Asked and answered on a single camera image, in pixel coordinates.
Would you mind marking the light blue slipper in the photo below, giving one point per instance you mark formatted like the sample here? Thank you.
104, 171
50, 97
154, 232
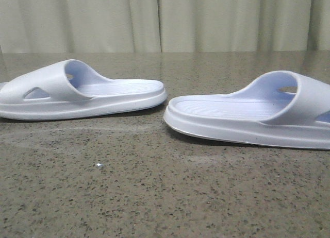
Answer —
72, 89
279, 108

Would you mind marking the beige background curtain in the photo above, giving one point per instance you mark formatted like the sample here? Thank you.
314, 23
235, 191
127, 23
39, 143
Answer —
115, 26

